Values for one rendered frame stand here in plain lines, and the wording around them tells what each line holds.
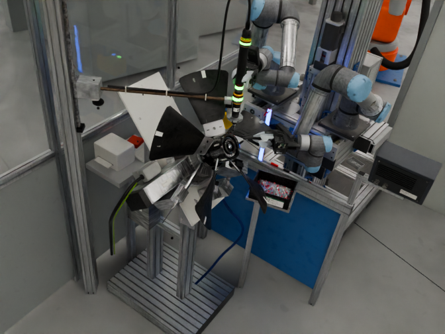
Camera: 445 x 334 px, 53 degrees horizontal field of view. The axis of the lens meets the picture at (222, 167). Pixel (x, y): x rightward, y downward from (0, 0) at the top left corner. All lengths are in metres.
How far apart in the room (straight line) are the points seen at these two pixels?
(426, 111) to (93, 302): 2.63
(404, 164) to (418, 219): 1.79
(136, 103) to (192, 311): 1.28
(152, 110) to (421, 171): 1.20
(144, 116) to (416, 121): 2.26
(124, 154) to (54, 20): 0.77
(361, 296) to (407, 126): 1.36
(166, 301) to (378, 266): 1.49
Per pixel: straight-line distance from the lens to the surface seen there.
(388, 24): 5.73
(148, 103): 2.06
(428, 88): 3.54
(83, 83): 1.93
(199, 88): 1.98
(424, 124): 3.66
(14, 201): 2.27
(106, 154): 2.32
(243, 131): 2.08
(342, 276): 3.17
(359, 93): 2.06
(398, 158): 2.10
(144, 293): 2.78
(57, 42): 1.87
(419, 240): 3.67
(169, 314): 2.70
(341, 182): 3.55
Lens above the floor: 2.34
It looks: 38 degrees down
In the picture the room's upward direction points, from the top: 7 degrees clockwise
